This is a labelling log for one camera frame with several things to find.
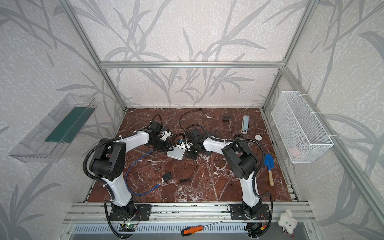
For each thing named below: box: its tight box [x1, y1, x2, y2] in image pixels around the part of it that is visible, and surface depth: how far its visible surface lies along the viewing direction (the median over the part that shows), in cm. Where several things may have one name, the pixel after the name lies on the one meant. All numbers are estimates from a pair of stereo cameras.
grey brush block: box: [241, 115, 249, 134], surface depth 107 cm
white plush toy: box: [278, 209, 298, 235], surface depth 70 cm
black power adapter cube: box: [162, 171, 172, 182], surface depth 86 cm
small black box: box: [222, 116, 230, 122], surface depth 114 cm
